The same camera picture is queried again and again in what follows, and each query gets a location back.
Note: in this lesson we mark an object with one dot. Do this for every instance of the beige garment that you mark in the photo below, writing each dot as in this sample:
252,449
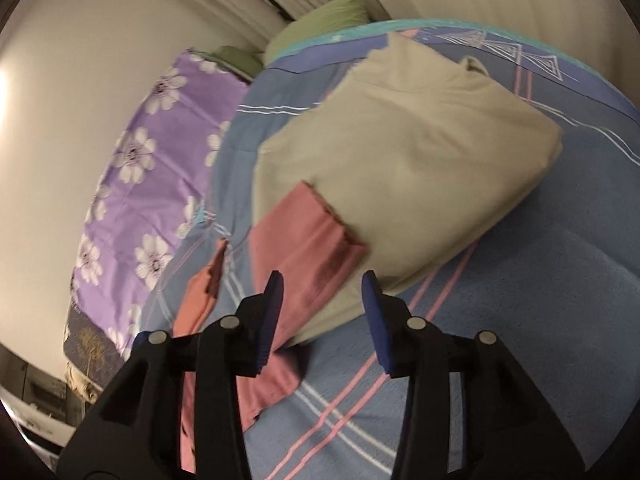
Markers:
400,160

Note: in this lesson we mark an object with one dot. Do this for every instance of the pink shirt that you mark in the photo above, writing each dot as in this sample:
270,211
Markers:
300,240

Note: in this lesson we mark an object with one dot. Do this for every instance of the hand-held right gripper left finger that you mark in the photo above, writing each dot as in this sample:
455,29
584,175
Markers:
272,320

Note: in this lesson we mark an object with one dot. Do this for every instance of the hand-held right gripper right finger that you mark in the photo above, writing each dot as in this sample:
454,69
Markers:
372,310

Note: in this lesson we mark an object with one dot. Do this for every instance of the small green pillow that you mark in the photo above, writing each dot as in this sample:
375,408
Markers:
235,57

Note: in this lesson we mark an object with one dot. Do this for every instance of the dark floral cloth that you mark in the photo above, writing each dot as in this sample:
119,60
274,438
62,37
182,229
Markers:
90,345

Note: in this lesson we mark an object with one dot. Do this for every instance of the white shelf unit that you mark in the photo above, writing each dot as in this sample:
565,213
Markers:
45,390

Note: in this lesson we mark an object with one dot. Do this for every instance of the large green pillow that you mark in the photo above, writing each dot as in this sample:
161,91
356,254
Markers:
320,22

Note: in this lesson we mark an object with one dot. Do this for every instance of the cream patterned cloth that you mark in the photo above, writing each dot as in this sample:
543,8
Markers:
82,385

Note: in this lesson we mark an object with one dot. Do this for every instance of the purple floral bed sheet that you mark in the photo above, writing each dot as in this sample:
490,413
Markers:
135,195

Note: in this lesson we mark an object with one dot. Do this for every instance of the orange cloth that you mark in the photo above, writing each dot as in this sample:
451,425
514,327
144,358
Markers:
200,295

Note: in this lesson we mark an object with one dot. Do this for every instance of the blue striped blanket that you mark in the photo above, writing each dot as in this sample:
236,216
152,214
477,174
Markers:
500,310

